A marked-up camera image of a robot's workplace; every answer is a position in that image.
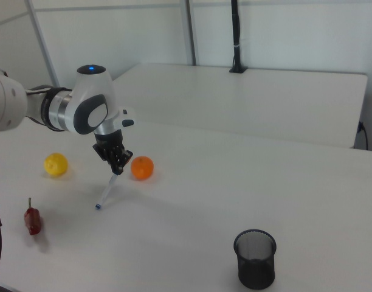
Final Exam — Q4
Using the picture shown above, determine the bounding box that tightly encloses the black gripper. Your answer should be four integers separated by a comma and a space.
92, 128, 134, 176

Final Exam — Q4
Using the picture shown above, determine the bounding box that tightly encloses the white blue-capped marker pen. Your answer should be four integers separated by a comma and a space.
94, 172, 119, 211

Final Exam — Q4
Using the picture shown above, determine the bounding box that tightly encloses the black mesh pen cup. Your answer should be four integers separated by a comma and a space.
233, 229, 278, 290

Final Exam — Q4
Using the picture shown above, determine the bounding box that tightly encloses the orange mandarin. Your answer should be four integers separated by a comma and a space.
130, 156, 155, 181

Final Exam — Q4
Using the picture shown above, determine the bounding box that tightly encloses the red chili pepper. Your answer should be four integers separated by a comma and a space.
24, 197, 43, 236

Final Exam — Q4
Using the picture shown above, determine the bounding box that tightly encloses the grey partition frame post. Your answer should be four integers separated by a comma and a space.
183, 0, 199, 66

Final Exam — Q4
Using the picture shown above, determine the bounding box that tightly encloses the black camera pole with base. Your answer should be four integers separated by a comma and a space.
229, 0, 249, 74

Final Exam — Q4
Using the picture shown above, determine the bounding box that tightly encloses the black cable behind side table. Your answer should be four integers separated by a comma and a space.
357, 120, 370, 151

